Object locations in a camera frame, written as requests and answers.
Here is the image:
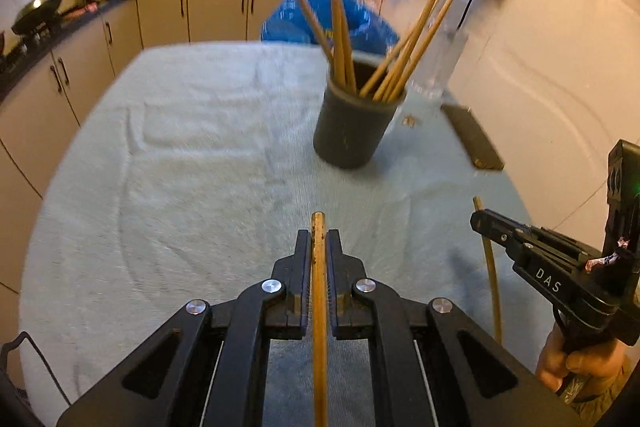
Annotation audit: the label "wooden chopstick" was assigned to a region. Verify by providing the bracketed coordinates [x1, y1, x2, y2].
[390, 0, 460, 100]
[472, 196, 503, 344]
[277, 0, 335, 62]
[311, 212, 329, 427]

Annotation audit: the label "clear plastic bottle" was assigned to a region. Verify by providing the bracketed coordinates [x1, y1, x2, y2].
[407, 27, 471, 100]

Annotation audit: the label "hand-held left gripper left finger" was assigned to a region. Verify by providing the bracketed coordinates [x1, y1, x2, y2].
[55, 229, 314, 427]

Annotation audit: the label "blue plastic bag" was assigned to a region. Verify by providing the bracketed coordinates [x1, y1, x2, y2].
[260, 0, 401, 58]

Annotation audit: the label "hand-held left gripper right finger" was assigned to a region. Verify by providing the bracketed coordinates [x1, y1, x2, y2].
[325, 229, 584, 427]

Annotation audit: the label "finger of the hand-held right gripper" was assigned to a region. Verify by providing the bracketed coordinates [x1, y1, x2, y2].
[470, 209, 601, 266]

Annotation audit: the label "beige base cabinets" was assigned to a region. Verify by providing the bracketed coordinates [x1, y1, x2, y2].
[0, 0, 301, 298]

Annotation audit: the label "person's right hand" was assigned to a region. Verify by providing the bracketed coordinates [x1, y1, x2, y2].
[535, 322, 630, 395]

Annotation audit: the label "gas stove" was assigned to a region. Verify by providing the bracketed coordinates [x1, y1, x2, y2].
[0, 19, 62, 68]

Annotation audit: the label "black wok with lid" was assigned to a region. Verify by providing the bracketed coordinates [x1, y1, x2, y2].
[11, 0, 83, 35]

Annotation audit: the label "black smartphone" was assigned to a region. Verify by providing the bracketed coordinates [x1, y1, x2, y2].
[440, 103, 505, 171]

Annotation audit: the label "light teal table cloth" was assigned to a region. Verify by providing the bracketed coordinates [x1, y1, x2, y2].
[17, 42, 556, 427]

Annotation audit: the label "bunch of wooden chopsticks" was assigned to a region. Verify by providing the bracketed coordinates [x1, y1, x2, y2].
[325, 0, 446, 102]

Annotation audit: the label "thin black cable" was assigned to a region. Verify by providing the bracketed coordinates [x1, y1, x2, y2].
[0, 331, 72, 408]

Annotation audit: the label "person's right forearm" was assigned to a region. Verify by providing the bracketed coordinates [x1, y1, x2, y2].
[560, 369, 637, 408]

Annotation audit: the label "black utensil cup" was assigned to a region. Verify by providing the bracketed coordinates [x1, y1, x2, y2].
[312, 57, 407, 170]

